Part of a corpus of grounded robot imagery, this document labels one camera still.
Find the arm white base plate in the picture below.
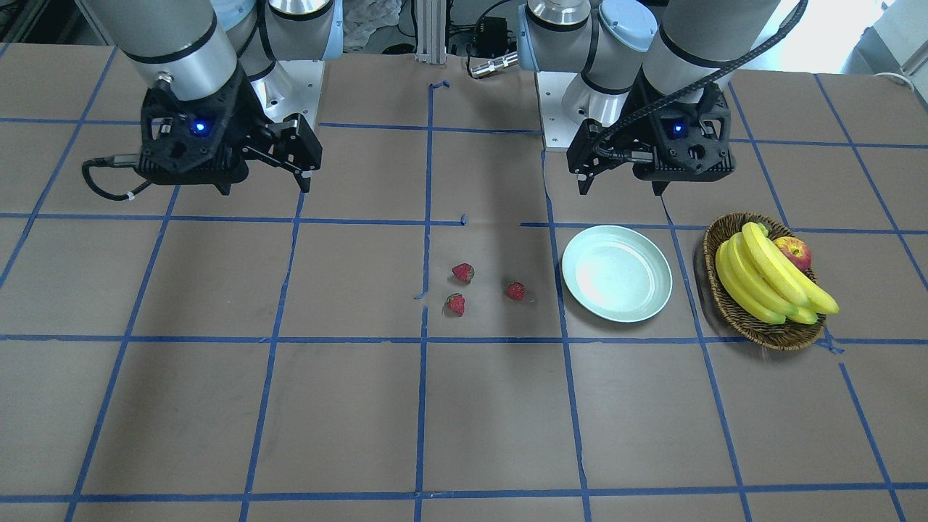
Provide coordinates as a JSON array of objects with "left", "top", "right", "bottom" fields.
[
  {"left": 535, "top": 72, "right": 646, "bottom": 153},
  {"left": 251, "top": 60, "right": 327, "bottom": 128}
]

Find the red apple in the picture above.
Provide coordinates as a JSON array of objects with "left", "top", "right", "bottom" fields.
[{"left": 774, "top": 236, "right": 812, "bottom": 272}]

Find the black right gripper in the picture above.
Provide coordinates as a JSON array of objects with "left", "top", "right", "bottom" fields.
[{"left": 136, "top": 65, "right": 323, "bottom": 195}]

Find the black power adapter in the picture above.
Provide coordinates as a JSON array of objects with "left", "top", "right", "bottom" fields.
[{"left": 468, "top": 17, "right": 510, "bottom": 59}]

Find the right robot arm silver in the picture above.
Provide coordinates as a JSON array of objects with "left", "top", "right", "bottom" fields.
[{"left": 78, "top": 1, "right": 344, "bottom": 202}]

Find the aluminium frame post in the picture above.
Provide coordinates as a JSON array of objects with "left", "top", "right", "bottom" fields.
[{"left": 413, "top": 0, "right": 448, "bottom": 67}]

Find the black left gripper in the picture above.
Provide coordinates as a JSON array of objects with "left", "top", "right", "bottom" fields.
[{"left": 566, "top": 83, "right": 734, "bottom": 197}]

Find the brown wicker basket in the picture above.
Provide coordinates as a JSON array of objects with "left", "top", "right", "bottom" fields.
[{"left": 692, "top": 211, "right": 826, "bottom": 351}]

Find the red strawberry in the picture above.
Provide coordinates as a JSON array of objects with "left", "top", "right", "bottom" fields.
[
  {"left": 505, "top": 281, "right": 526, "bottom": 301},
  {"left": 444, "top": 293, "right": 466, "bottom": 316},
  {"left": 452, "top": 263, "right": 475, "bottom": 283}
]

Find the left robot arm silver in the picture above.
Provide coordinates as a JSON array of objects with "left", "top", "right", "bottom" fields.
[{"left": 517, "top": 1, "right": 778, "bottom": 195}]

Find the light green plate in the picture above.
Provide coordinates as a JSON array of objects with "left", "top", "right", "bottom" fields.
[{"left": 561, "top": 225, "right": 673, "bottom": 323}]

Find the yellow banana bunch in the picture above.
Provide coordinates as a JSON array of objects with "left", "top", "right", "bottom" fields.
[{"left": 715, "top": 222, "right": 840, "bottom": 325}]

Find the silver metal cylinder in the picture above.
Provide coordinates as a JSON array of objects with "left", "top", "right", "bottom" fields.
[{"left": 466, "top": 51, "right": 519, "bottom": 80}]

